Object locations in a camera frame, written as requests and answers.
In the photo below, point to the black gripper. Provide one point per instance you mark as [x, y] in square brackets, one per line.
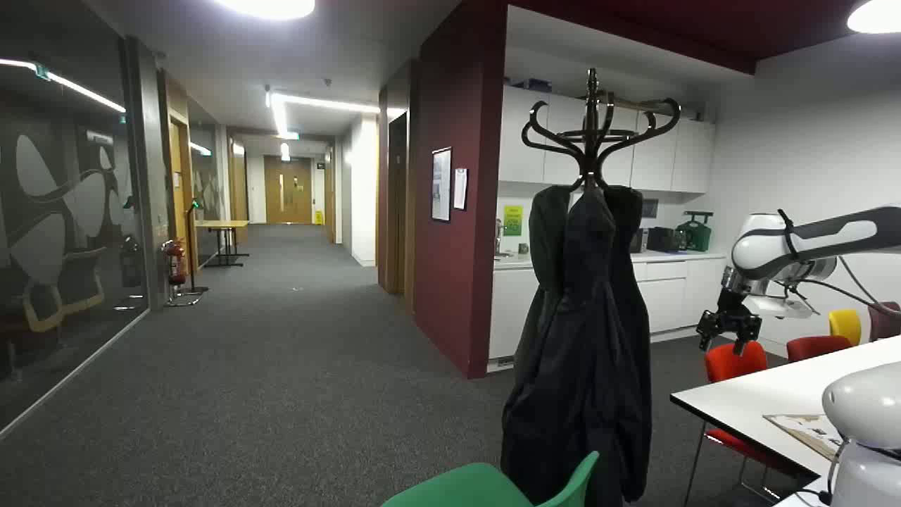
[740, 309]

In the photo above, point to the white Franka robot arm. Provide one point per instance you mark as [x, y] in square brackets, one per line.
[847, 235]

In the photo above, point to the red chair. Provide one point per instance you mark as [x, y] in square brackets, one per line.
[736, 361]
[815, 348]

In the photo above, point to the yellow chair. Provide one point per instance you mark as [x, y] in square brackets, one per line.
[847, 326]

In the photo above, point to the purple chair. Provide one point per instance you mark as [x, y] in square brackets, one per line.
[885, 321]

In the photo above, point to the green plastic chair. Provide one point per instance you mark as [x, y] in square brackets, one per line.
[468, 485]

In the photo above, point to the white table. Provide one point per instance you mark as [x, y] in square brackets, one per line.
[761, 399]

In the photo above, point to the white lower kitchen cabinets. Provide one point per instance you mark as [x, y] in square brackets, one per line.
[678, 292]

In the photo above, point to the black countertop appliance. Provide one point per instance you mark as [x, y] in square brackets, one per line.
[663, 240]

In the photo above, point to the printed sheet on table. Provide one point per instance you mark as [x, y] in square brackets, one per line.
[810, 431]

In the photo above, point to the black bentwood coat rack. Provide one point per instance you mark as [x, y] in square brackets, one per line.
[592, 130]

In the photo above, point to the wooden hallway door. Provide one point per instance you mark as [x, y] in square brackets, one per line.
[288, 192]

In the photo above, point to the ceiling strip light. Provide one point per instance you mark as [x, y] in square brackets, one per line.
[319, 103]

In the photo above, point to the wooden hallway table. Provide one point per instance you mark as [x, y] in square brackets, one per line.
[225, 227]

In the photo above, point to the red fire extinguisher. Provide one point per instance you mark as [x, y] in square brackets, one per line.
[177, 264]

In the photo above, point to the white upper wall cabinets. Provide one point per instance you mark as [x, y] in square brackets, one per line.
[678, 155]

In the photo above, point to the green wall poster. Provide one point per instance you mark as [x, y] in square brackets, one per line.
[515, 221]

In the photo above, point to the white paper wall notice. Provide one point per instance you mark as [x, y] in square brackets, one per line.
[460, 186]

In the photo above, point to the framed wall notice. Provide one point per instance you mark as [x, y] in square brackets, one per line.
[440, 185]

